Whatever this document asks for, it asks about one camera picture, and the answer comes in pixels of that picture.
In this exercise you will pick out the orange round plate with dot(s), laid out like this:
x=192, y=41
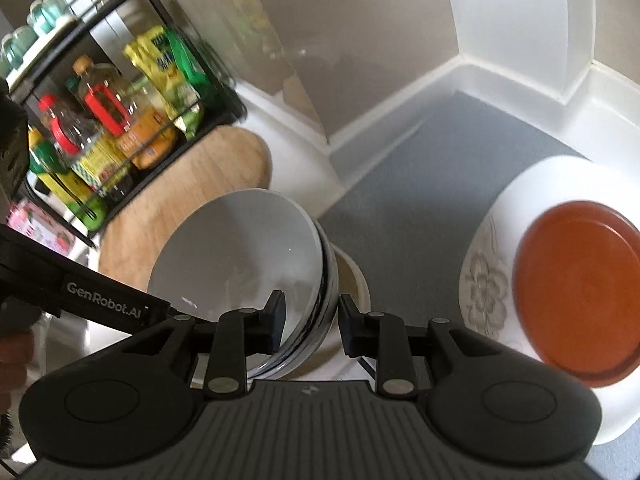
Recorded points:
x=575, y=285

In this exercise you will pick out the black wire rack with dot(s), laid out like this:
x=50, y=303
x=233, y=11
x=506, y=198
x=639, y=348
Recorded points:
x=31, y=149

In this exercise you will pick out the red cap sauce bottle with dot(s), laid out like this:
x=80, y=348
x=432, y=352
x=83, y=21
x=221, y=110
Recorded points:
x=90, y=149

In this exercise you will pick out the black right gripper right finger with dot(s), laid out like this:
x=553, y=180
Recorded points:
x=381, y=337

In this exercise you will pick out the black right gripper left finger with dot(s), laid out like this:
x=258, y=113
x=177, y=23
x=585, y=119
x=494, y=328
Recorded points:
x=239, y=334

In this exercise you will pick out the white deep bowl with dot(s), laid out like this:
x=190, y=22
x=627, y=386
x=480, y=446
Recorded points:
x=233, y=252

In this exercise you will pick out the person's left hand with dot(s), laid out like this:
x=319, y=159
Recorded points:
x=16, y=351

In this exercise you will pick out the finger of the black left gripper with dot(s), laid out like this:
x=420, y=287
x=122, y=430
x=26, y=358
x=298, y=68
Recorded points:
x=37, y=280

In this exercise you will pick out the yellow green snack bag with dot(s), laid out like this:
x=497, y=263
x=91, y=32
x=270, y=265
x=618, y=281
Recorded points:
x=162, y=56

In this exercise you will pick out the stacked white bowls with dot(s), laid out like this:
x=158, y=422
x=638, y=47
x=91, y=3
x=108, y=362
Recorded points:
x=291, y=356

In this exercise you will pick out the white floral square plate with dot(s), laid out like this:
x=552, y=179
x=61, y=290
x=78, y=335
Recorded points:
x=485, y=284

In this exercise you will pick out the grey counter mat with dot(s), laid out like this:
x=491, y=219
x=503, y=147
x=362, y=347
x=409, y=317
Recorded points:
x=409, y=222

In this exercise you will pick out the wooden cutting board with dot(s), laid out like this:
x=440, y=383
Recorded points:
x=227, y=159

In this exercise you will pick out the oil bottle red label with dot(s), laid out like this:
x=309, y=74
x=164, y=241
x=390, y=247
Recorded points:
x=141, y=130

